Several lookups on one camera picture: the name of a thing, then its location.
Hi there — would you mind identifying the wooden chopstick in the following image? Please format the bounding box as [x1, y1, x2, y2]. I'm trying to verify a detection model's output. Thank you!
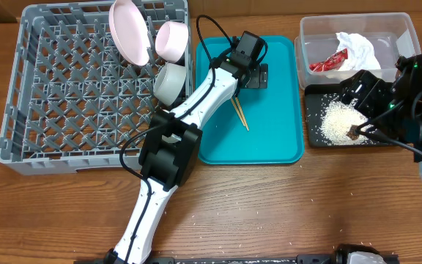
[234, 97, 249, 131]
[231, 97, 249, 131]

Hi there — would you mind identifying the brown food scrap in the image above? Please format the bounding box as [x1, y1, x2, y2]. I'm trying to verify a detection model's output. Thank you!
[346, 125, 360, 141]

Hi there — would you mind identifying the white napkin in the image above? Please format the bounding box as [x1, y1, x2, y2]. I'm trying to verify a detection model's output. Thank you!
[336, 32, 381, 71]

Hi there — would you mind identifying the red snack wrapper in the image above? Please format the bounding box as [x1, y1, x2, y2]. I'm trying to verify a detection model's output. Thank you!
[309, 48, 348, 72]

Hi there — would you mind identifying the grey bowl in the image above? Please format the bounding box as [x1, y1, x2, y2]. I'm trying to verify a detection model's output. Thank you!
[153, 62, 187, 106]

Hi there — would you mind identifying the small pink bowl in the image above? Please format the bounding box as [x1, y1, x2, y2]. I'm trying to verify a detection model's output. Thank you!
[155, 21, 189, 63]

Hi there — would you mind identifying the large pink plate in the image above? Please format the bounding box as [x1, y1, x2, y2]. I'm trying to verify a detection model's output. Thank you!
[108, 0, 151, 66]

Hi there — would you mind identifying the white cup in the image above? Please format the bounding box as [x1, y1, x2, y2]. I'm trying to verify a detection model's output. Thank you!
[162, 134, 182, 144]

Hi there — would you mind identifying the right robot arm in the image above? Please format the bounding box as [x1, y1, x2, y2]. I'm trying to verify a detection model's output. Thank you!
[339, 54, 422, 180]

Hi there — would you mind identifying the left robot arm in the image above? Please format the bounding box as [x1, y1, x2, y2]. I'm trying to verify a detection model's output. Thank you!
[104, 56, 268, 264]

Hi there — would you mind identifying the black waste tray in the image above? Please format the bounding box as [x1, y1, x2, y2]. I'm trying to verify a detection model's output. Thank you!
[304, 84, 384, 147]

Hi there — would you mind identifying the grey dishwasher rack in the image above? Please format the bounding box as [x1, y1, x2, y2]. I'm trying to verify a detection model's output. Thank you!
[0, 0, 196, 176]

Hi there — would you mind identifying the teal plastic tray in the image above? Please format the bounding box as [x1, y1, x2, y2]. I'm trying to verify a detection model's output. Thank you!
[199, 36, 304, 165]

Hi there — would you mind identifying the white rice pile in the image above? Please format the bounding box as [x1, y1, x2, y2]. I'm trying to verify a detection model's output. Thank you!
[319, 100, 369, 146]

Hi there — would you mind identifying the clear plastic bin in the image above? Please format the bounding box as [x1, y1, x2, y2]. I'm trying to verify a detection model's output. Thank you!
[295, 12, 421, 89]

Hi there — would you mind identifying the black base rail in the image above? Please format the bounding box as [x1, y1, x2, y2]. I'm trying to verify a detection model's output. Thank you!
[73, 249, 399, 264]

